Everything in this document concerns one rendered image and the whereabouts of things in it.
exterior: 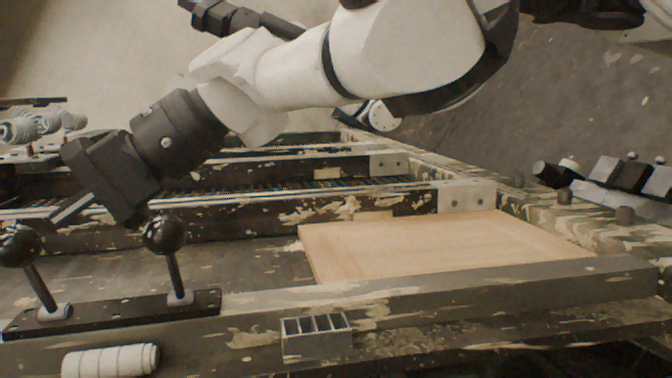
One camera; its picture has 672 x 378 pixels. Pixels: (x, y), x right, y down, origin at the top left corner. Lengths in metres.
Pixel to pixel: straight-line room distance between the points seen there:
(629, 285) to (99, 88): 5.84
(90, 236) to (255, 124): 0.43
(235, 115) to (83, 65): 5.64
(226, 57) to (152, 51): 5.50
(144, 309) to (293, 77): 0.28
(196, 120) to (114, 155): 0.10
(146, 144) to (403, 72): 0.30
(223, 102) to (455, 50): 0.28
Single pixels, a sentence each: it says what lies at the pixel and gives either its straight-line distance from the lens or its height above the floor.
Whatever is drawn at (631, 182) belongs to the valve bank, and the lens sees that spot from 0.98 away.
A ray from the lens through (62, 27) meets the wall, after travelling 6.23.
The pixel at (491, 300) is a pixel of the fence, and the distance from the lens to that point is 0.57.
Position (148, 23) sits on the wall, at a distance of 6.00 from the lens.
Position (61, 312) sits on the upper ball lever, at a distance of 0.54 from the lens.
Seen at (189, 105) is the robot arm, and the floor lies 1.48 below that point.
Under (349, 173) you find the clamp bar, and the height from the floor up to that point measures 1.05.
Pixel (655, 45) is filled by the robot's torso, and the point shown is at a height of 0.79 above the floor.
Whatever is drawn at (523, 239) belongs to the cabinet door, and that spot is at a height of 0.94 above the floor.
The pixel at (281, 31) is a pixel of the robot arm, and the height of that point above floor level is 1.42.
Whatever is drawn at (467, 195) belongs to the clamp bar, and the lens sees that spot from 0.93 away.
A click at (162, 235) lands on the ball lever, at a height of 1.44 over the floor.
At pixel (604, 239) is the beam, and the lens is 0.76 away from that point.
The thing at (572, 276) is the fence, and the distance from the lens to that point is 0.62.
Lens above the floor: 1.44
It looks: 15 degrees down
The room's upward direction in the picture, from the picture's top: 63 degrees counter-clockwise
